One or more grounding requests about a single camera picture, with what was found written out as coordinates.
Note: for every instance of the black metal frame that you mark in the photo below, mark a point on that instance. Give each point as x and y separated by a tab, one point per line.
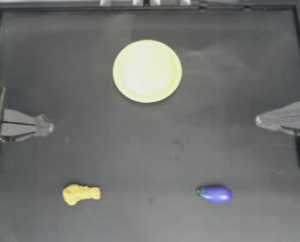
147	5

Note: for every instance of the brown toy chicken wing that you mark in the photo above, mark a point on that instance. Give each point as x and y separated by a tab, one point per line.
80	194

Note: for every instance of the purple toy eggplant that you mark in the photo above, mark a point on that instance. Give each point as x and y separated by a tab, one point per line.
217	194

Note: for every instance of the yellow round plate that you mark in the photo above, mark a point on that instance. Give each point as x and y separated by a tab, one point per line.
146	71

